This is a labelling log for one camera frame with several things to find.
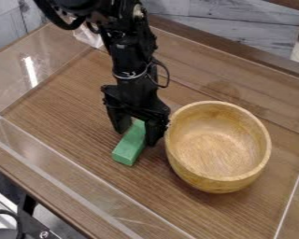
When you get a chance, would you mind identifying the green rectangular block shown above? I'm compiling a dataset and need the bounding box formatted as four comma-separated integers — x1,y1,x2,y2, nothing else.
111,119,146,166

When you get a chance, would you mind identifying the black metal table leg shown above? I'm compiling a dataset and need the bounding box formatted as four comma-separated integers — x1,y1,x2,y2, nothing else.
17,194,37,232

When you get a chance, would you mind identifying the brown wooden bowl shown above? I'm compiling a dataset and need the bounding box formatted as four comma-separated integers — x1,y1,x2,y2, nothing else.
164,101,271,194

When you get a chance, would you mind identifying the black cable under table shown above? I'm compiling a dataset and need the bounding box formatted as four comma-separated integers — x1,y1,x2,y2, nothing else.
0,207,25,239

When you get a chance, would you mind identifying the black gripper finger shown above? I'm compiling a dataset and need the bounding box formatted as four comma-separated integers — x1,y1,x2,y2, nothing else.
144,119,170,147
106,105,132,134

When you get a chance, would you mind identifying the clear acrylic tray wall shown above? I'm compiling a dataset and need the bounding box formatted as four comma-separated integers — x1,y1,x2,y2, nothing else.
0,115,195,239

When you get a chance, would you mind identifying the clear acrylic corner bracket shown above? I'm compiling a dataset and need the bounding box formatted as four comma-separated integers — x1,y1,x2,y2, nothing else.
72,25,103,49

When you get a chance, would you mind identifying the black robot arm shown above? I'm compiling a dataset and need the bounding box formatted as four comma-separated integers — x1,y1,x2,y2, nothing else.
33,0,171,147

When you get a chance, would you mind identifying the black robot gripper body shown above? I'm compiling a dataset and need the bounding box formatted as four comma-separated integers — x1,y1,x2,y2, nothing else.
102,68,171,121

